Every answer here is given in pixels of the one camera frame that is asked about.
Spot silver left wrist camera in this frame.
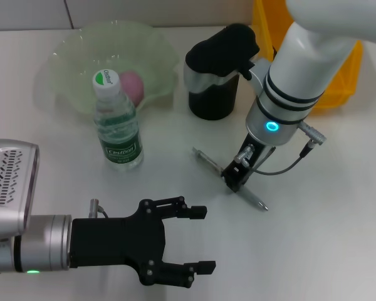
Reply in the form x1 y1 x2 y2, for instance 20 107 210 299
0 138 40 236

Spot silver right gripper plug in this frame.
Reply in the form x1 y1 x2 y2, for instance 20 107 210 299
234 143 256 167

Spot white grey ballpoint pen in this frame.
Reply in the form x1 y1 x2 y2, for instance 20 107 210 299
192 146 269 212

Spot yellow plastic bin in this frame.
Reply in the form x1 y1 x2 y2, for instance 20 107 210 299
251 0 363 117

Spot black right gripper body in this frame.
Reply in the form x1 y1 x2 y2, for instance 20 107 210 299
234 134 277 177

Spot green glass fruit plate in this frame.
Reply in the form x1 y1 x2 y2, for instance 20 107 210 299
34 20 180 119

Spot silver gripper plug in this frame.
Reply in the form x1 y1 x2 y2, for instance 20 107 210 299
90 198 110 219
234 143 256 167

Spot clear green-label water bottle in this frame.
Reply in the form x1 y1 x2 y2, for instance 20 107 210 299
92 69 144 172

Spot thin right gripper cable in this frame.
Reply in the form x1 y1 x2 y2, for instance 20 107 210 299
253 139 318 175

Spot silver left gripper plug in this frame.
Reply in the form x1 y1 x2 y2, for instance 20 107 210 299
90 198 110 219

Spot black mesh pen holder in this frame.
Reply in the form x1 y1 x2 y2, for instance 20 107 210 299
187 73 241 121

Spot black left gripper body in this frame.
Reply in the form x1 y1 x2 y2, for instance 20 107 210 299
70 200 167 288

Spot pink peach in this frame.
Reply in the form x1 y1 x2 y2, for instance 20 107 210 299
117 71 145 107

